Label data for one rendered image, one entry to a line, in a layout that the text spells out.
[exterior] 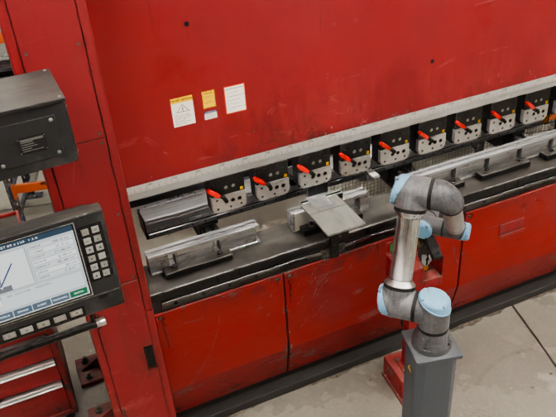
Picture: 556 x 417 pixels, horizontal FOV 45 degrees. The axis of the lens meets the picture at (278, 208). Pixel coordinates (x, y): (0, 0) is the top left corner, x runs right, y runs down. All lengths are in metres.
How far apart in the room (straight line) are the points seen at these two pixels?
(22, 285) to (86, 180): 0.46
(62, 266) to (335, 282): 1.48
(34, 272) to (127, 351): 0.85
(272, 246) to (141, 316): 0.65
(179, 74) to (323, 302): 1.31
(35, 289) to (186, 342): 1.07
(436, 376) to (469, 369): 1.00
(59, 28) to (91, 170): 0.48
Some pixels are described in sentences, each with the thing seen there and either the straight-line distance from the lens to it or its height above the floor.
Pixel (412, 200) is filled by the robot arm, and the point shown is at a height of 1.33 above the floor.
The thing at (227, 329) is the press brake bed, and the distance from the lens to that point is 3.06.
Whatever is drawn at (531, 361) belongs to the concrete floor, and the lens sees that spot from 3.78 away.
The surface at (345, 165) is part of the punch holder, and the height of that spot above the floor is 1.16.
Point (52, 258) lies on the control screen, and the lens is 2.06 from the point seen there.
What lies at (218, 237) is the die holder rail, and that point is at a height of 0.97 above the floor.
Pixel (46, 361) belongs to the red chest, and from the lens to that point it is 3.25.
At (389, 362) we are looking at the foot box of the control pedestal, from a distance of 3.49.
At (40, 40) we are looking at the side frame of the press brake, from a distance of 2.17.
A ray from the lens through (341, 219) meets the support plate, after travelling 2.90.
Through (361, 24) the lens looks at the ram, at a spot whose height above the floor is 1.77.
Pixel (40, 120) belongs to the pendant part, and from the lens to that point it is 1.89.
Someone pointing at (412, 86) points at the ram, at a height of 1.45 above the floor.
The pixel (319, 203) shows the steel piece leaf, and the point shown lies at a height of 1.00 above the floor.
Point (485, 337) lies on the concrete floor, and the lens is 3.86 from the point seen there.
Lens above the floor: 2.63
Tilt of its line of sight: 33 degrees down
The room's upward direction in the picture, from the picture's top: 4 degrees counter-clockwise
